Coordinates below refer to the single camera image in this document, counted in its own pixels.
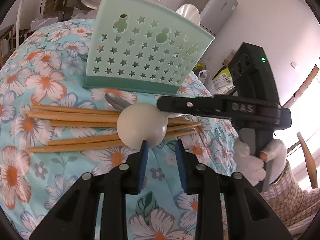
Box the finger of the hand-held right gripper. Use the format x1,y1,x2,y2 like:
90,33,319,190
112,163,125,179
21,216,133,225
157,94,292,131

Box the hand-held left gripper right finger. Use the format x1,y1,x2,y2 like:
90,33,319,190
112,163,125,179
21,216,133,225
175,140,293,240

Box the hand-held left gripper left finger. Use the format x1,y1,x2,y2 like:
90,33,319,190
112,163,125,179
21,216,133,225
29,140,149,240

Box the wooden chopstick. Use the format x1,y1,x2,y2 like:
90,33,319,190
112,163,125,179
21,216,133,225
165,123,202,132
47,129,197,147
49,120,118,128
24,110,192,125
31,104,121,116
27,140,127,153

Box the white ladle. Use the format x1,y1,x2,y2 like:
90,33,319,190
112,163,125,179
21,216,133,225
117,102,187,147

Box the metal spoon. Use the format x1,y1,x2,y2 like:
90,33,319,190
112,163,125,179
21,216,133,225
104,93,138,112

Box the green plastic utensil basket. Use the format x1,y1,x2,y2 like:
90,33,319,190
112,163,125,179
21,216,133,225
82,0,215,96

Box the person's right forearm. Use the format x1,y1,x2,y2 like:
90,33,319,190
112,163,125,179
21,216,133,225
260,160,320,228

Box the person's right hand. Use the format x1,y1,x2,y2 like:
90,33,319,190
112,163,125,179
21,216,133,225
233,139,288,187

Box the clear plastic bag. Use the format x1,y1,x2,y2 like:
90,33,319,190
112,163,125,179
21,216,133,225
198,69,215,93

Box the brown cardboard box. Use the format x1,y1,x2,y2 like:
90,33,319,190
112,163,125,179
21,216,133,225
221,50,238,68

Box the printed rice sack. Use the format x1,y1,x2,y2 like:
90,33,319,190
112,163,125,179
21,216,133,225
212,67,237,93

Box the grey refrigerator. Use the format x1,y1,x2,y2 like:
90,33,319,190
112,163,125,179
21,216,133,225
189,0,239,37

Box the wooden chair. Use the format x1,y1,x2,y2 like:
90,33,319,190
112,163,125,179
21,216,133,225
0,24,15,60
296,131,320,189

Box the white plastic spoon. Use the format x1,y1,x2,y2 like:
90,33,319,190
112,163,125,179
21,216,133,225
176,4,201,26

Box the floral blue blanket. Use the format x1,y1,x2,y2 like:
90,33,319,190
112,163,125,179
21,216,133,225
0,19,253,240

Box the white sacks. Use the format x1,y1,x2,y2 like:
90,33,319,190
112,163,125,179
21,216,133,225
72,0,101,20

